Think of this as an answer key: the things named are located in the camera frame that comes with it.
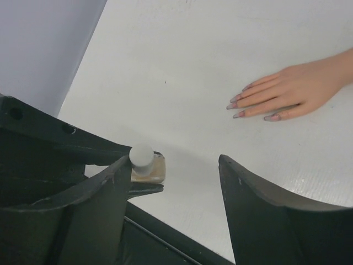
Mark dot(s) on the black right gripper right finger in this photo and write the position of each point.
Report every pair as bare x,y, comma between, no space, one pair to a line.
271,225

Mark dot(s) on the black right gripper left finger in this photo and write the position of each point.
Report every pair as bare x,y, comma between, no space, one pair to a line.
84,233

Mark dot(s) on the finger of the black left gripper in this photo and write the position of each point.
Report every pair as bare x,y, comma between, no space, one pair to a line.
22,119
34,194

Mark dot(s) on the nail polish bottle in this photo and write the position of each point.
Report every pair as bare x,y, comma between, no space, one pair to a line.
156,176

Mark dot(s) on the white nail polish cap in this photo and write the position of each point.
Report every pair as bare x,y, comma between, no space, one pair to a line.
142,158

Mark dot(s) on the mannequin hand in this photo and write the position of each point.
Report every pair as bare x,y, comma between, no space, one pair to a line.
296,90

